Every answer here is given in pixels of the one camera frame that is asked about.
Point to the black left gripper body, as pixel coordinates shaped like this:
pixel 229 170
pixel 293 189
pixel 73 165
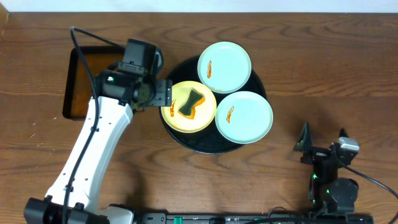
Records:
pixel 162 97

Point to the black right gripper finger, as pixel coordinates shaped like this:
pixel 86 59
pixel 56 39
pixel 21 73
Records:
pixel 342 133
pixel 305 140

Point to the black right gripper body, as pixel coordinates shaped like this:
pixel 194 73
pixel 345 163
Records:
pixel 323 172

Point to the orange green sponge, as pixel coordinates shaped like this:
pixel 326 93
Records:
pixel 187 110

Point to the yellow plate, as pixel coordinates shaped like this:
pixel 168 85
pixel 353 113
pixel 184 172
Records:
pixel 204 114

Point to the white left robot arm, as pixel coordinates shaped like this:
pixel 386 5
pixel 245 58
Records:
pixel 73 198

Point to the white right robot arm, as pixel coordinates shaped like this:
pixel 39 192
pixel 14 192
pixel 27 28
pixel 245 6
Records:
pixel 332 196

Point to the round black tray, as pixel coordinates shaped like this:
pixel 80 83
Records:
pixel 209 140

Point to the green plate far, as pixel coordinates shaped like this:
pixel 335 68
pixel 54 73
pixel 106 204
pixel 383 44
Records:
pixel 224 67

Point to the green plate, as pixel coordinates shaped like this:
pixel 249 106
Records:
pixel 244 117
pixel 224 67

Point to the green plate near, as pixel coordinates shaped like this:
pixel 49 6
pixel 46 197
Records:
pixel 244 117

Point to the black rectangular water basin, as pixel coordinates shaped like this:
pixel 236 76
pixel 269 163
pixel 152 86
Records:
pixel 78 88

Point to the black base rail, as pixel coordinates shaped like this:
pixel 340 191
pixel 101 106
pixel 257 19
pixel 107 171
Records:
pixel 224 218

